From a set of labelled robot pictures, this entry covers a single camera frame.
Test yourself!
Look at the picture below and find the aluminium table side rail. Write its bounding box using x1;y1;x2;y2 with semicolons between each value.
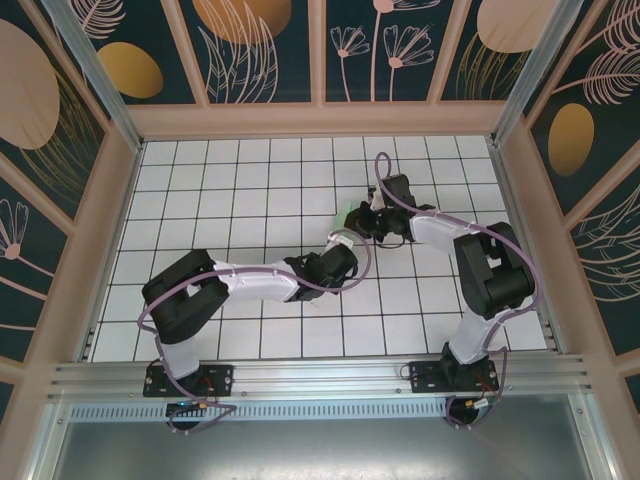
74;142;147;362
486;138;567;354

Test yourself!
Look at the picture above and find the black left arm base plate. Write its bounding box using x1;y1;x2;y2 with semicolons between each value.
143;363;235;399

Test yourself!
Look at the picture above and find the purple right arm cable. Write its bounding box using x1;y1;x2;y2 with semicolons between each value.
374;152;544;432

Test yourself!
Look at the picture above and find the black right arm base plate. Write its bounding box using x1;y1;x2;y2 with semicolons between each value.
408;360;500;396

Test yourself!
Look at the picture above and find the aluminium mounting rail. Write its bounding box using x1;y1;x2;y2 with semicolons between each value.
47;353;594;401

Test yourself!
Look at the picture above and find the green paper sheet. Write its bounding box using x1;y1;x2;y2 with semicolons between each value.
333;200;357;232

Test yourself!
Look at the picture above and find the aluminium frame post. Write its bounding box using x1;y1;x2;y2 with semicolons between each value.
490;0;587;147
40;0;145;152

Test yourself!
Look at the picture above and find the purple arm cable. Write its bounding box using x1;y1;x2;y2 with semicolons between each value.
137;228;372;436
374;152;544;432

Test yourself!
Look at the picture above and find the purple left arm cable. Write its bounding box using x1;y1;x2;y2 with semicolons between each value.
137;228;372;436

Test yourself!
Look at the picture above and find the grey metal sheet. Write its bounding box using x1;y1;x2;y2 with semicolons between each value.
29;417;614;480

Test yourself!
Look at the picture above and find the slotted grey cable duct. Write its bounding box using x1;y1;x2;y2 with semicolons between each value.
69;397;501;422

